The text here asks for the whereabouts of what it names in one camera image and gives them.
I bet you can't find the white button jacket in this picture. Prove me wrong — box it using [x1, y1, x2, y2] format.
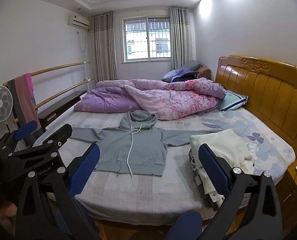
[188, 128, 256, 204]

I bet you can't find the grey zip hoodie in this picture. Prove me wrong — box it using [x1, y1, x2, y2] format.
[71, 110, 221, 177]

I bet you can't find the wooden nightstand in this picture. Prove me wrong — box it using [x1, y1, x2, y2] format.
[276, 158, 297, 238]

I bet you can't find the white electric fan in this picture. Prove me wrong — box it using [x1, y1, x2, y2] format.
[0, 86, 13, 122]

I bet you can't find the checkered grey white sweater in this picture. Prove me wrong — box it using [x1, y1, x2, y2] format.
[188, 149, 219, 210]

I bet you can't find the left grey curtain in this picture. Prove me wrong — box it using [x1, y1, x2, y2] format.
[90, 11, 117, 81]

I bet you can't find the grey curtain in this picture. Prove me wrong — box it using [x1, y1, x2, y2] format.
[170, 7, 193, 69]
[90, 11, 117, 81]

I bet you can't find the white air conditioner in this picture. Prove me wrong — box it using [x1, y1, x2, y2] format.
[68, 14, 90, 29]

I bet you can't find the blue striped pillow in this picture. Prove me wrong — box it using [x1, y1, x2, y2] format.
[217, 90, 248, 112]

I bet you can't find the wooden headboard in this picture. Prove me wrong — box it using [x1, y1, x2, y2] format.
[215, 55, 297, 156]

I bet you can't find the purple floral quilt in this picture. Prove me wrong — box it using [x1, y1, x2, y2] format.
[74, 77, 226, 121]

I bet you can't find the window with bars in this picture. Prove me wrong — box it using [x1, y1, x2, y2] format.
[123, 17, 171, 61]

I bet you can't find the brown chair by window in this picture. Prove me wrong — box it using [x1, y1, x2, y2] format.
[197, 66, 211, 80]

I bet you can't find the dark blue pillow pile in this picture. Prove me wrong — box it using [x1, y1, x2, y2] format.
[161, 60, 201, 83]

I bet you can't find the right grey curtain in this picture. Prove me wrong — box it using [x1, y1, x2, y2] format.
[170, 7, 193, 69]

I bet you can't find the wooden double rail rack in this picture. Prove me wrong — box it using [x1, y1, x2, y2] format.
[3, 61, 95, 124]

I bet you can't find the pink towel on rail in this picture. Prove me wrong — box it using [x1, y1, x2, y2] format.
[7, 74, 41, 130]

